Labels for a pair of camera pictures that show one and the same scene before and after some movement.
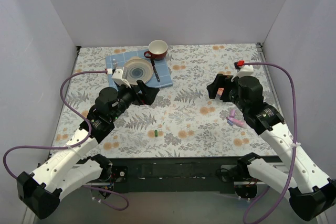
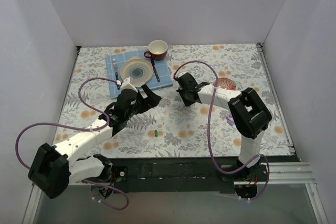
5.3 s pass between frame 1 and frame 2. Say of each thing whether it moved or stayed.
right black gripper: moved
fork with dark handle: stayed
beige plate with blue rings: stayed
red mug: stayed
